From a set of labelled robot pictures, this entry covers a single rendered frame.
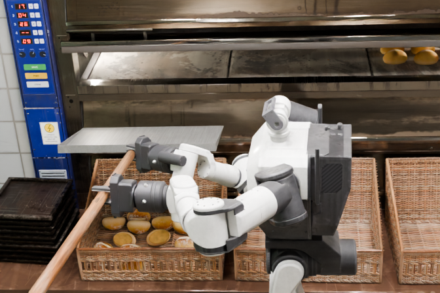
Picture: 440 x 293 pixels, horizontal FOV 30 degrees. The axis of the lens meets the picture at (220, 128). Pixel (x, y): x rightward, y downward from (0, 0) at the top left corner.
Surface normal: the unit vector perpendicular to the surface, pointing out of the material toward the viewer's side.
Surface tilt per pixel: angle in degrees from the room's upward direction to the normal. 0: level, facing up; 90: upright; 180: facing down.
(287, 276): 90
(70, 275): 0
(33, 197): 0
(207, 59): 0
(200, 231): 81
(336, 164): 90
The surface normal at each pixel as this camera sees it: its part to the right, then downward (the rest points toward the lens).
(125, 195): -0.21, 0.24
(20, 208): -0.05, -0.88
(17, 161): -0.07, 0.48
